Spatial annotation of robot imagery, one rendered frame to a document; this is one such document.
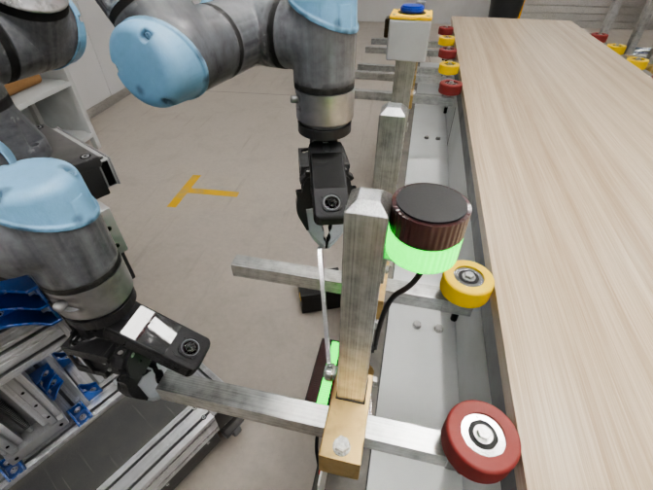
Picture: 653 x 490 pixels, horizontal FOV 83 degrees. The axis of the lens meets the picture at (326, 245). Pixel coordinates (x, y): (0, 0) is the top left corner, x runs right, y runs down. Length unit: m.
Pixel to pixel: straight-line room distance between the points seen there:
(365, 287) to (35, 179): 0.29
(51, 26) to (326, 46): 0.47
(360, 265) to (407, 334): 0.59
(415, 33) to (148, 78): 0.48
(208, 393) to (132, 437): 0.79
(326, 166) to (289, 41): 0.15
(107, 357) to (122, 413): 0.88
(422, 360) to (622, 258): 0.41
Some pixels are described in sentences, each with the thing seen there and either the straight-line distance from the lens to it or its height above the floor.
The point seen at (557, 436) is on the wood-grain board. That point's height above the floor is 0.90.
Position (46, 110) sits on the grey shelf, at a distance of 3.65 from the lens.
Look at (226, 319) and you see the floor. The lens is 1.75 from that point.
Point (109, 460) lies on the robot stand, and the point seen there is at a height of 0.21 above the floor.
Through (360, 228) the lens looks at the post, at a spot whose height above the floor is 1.15.
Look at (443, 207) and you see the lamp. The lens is 0.29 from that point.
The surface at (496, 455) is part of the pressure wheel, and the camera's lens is 0.49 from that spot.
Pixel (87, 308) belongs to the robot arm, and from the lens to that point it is 0.44.
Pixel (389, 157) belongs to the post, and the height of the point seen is 1.09.
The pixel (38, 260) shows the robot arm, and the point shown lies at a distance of 0.40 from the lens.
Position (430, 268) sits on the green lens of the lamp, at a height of 1.13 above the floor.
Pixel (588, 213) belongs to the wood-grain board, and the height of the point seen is 0.90.
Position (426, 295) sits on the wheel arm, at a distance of 0.66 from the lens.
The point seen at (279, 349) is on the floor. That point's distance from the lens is 1.61.
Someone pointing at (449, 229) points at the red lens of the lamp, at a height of 1.17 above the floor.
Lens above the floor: 1.33
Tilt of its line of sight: 41 degrees down
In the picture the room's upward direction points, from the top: straight up
